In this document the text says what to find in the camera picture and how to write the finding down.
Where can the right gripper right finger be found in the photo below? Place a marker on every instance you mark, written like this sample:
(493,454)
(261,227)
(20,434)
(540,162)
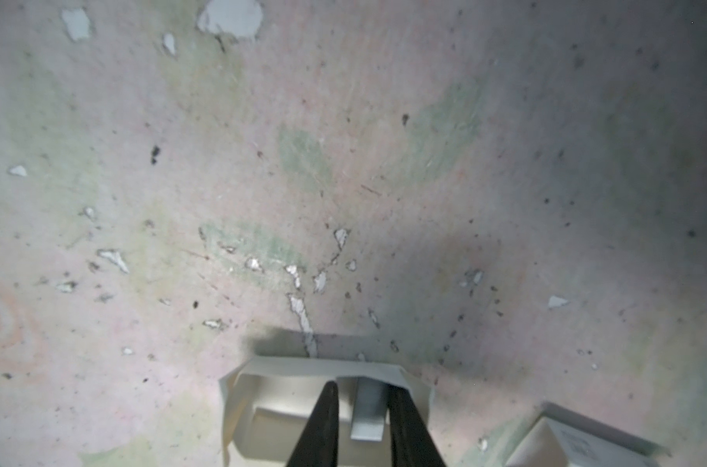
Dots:
(410,441)

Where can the silver staple strip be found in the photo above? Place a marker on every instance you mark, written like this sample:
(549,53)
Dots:
(369,411)

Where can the staple box tray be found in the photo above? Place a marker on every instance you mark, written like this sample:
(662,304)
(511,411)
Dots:
(268,400)

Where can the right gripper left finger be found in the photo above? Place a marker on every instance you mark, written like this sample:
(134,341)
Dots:
(318,443)

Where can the staple box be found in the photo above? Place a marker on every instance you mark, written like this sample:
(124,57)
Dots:
(562,437)

